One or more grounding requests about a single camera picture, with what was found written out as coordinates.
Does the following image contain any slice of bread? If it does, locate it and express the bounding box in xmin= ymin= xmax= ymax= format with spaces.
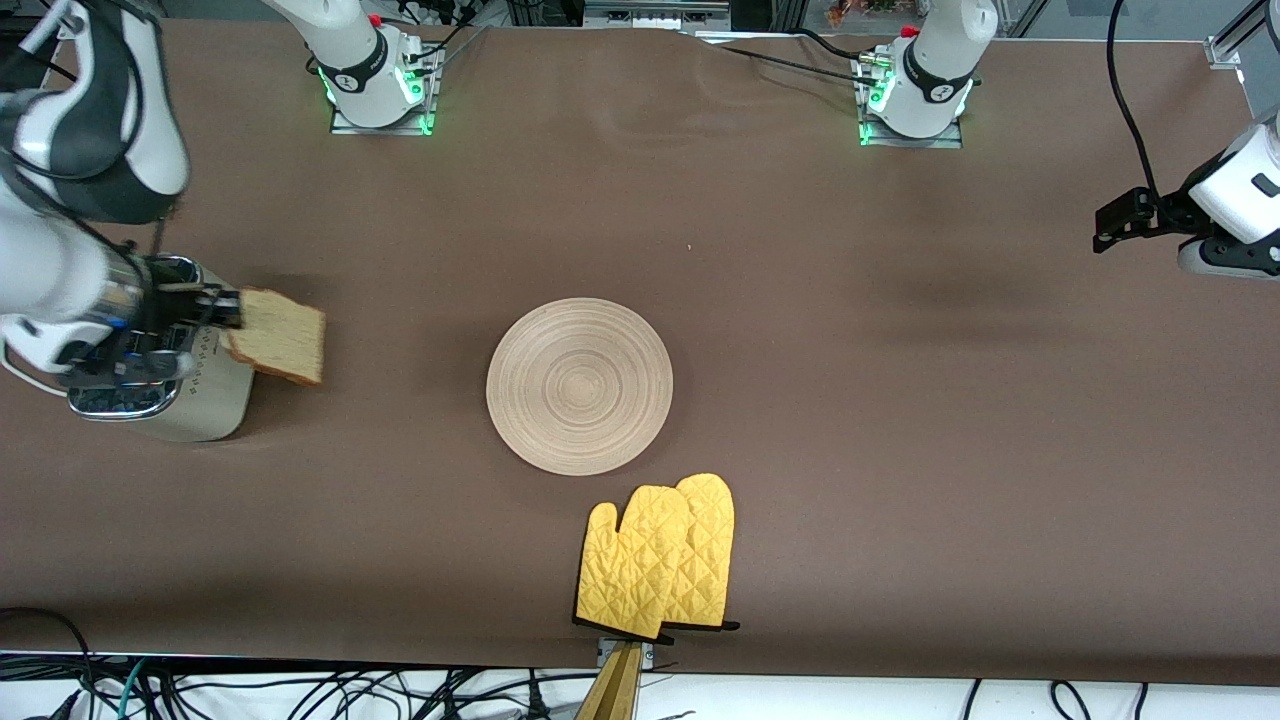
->
xmin=220 ymin=288 xmax=328 ymax=387

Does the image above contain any round wooden plate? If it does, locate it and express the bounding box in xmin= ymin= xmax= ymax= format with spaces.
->
xmin=486 ymin=298 xmax=674 ymax=477

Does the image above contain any cream and steel toaster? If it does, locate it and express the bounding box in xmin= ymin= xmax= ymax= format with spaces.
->
xmin=65 ymin=255 xmax=257 ymax=444

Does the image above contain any table cover sheet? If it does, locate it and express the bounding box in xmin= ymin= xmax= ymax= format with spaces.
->
xmin=0 ymin=18 xmax=1280 ymax=687

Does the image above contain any yellow quilted oven mitt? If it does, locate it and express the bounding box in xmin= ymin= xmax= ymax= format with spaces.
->
xmin=660 ymin=473 xmax=741 ymax=634
xmin=574 ymin=486 xmax=693 ymax=642

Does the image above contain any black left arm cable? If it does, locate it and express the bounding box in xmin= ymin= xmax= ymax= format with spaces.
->
xmin=1105 ymin=0 xmax=1163 ymax=199

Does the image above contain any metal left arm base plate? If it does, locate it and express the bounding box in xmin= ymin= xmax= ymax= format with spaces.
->
xmin=856 ymin=52 xmax=967 ymax=150

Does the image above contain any aluminium frame structure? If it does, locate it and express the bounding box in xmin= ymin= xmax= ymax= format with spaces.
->
xmin=1204 ymin=0 xmax=1280 ymax=73

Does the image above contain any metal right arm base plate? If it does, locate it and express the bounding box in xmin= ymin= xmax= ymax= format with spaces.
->
xmin=328 ymin=38 xmax=443 ymax=137

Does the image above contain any black looped cable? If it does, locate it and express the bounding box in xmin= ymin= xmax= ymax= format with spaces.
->
xmin=0 ymin=606 xmax=99 ymax=720

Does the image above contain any teal cable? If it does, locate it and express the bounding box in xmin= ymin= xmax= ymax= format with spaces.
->
xmin=112 ymin=658 xmax=153 ymax=720

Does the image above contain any black cable on table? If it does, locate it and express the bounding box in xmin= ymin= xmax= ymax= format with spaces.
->
xmin=700 ymin=28 xmax=893 ymax=87

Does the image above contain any wooden camera post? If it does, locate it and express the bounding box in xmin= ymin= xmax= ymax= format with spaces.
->
xmin=574 ymin=642 xmax=645 ymax=720

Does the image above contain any small metal bracket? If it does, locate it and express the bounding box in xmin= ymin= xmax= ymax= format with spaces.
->
xmin=596 ymin=637 xmax=657 ymax=673

